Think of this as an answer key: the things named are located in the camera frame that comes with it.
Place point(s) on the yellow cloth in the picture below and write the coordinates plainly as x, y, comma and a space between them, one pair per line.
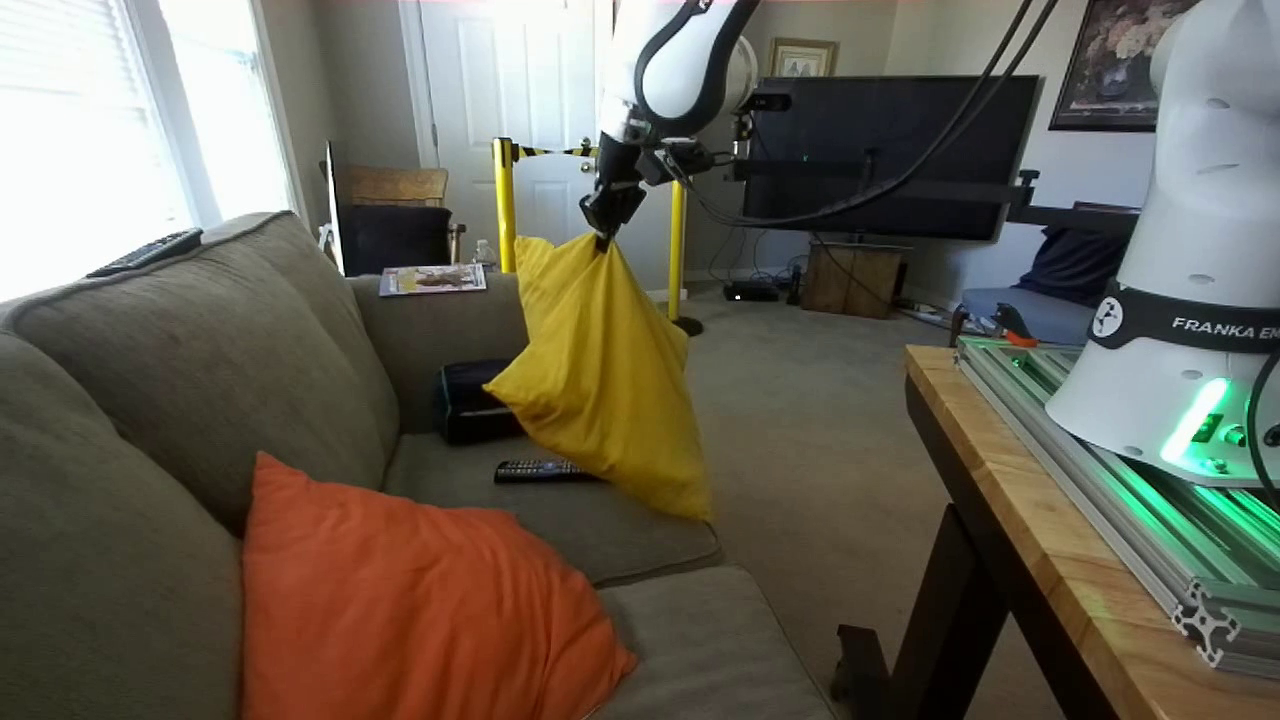
602, 372

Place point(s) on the colourful magazine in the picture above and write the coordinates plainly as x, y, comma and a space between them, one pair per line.
435, 282

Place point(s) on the small black remote control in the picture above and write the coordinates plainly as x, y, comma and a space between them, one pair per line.
532, 471

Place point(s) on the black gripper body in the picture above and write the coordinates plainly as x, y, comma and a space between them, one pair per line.
620, 164

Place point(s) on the black floor object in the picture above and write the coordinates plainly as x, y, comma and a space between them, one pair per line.
762, 289

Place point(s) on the black stereo camera bar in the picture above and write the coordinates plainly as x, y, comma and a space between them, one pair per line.
769, 101

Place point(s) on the light wooden box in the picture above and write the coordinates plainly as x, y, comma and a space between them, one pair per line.
394, 187

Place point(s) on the wooden table with black legs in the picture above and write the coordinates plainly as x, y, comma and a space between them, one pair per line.
1043, 532

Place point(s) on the small framed wall picture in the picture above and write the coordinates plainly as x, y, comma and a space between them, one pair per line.
804, 57

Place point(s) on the orange black clamp tool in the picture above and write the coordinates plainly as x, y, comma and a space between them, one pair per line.
1014, 333

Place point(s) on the white window blinds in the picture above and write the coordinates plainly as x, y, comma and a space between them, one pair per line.
81, 134

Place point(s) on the orange pillow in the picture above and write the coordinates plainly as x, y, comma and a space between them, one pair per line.
400, 601

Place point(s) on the aluminium rail base frame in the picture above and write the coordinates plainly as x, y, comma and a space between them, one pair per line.
1160, 532

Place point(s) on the blue cushioned chair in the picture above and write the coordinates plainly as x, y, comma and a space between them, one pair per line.
1064, 264

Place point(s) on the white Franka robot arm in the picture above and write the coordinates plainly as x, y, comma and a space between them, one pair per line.
1203, 200

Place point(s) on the yellow black barrier tape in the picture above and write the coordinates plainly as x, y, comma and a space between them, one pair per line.
552, 150

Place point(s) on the dark flat remote control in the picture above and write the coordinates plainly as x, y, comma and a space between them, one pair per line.
145, 251

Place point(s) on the large black television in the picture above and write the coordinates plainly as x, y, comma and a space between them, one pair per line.
905, 134

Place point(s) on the dark low cabinet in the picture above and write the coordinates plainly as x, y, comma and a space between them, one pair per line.
394, 237

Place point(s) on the grey fabric sofa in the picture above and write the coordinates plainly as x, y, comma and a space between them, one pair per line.
134, 333

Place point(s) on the white panel door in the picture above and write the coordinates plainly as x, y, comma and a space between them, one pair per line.
467, 82

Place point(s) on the dark framed poster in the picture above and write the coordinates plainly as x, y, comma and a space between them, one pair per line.
1105, 65

